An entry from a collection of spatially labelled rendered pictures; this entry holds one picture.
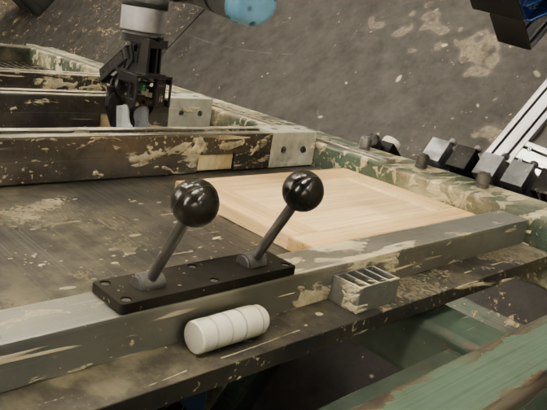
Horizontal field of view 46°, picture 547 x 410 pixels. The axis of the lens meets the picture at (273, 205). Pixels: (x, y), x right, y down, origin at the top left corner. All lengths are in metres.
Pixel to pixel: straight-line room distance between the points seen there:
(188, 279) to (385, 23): 2.49
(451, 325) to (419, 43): 2.10
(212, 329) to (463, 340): 0.34
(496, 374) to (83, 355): 0.32
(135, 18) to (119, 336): 0.66
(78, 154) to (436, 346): 0.58
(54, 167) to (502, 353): 0.68
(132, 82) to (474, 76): 1.73
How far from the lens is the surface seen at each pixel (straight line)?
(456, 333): 0.79
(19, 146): 0.97
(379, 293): 0.71
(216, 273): 0.60
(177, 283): 0.57
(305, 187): 0.55
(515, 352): 0.58
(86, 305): 0.54
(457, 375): 0.51
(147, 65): 1.08
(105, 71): 1.20
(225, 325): 0.56
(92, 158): 1.02
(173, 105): 1.51
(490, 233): 0.98
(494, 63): 2.61
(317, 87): 2.87
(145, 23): 1.09
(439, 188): 1.16
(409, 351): 0.82
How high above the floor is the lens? 1.82
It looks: 45 degrees down
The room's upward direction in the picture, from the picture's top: 42 degrees counter-clockwise
